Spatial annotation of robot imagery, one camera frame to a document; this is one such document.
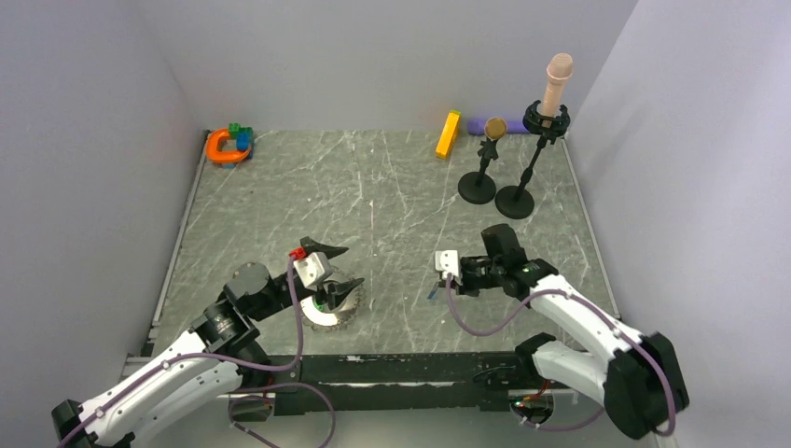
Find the orange ring toy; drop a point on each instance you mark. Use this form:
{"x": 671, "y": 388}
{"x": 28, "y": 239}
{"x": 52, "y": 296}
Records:
{"x": 221, "y": 150}

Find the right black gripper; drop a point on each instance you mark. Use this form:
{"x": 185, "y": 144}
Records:
{"x": 464, "y": 286}

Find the pink microphone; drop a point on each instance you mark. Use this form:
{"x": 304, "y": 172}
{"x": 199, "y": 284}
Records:
{"x": 559, "y": 71}

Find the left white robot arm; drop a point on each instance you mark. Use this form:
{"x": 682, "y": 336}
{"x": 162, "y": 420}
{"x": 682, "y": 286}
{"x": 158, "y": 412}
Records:
{"x": 216, "y": 355}

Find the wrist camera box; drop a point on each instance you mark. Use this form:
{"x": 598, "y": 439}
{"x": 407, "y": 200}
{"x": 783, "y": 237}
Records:
{"x": 312, "y": 269}
{"x": 447, "y": 264}

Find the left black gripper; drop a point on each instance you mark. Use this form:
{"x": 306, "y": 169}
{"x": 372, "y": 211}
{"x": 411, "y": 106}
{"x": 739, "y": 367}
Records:
{"x": 337, "y": 291}

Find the yellow toy block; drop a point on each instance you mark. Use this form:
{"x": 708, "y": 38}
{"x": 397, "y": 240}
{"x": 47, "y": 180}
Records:
{"x": 448, "y": 135}

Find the blue toy block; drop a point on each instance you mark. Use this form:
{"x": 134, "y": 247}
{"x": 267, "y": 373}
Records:
{"x": 243, "y": 142}

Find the short black microphone stand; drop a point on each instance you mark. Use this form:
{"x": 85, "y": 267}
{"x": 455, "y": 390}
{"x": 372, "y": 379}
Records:
{"x": 478, "y": 187}

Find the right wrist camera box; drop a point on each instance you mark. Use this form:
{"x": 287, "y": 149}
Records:
{"x": 447, "y": 264}

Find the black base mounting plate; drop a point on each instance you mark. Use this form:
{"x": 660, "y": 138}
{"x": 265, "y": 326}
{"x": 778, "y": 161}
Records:
{"x": 487, "y": 381}

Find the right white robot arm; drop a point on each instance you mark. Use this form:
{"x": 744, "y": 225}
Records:
{"x": 634, "y": 377}

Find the green toy block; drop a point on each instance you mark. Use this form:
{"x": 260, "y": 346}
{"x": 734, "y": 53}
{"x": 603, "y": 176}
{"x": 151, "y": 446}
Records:
{"x": 237, "y": 131}

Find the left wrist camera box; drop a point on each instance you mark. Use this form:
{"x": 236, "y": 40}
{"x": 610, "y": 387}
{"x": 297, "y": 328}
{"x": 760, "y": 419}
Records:
{"x": 312, "y": 269}

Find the purple cylinder toy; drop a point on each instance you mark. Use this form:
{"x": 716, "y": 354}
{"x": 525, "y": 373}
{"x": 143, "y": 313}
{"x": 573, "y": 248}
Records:
{"x": 483, "y": 126}

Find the tall black microphone stand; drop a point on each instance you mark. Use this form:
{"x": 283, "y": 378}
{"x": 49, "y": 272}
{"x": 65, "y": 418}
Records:
{"x": 515, "y": 201}

